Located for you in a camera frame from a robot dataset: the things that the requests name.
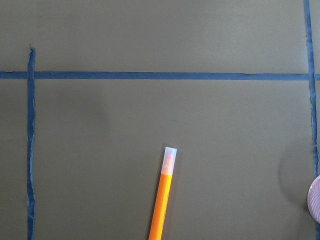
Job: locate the orange highlighter pen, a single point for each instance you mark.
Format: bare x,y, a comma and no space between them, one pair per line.
163,192

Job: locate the pink plastic pen holder cup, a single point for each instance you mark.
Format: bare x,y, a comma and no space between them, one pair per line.
313,199

